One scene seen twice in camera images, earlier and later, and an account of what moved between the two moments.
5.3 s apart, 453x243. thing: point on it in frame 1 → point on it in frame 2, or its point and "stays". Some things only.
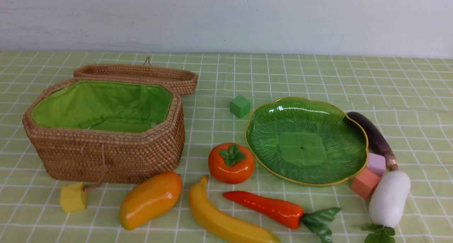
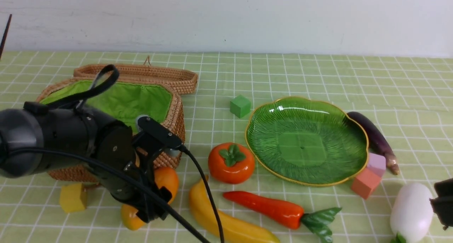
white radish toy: (387, 205) → (411, 213)
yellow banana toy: (230, 227) stays
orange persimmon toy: (230, 163) stays
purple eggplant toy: (377, 143) stays
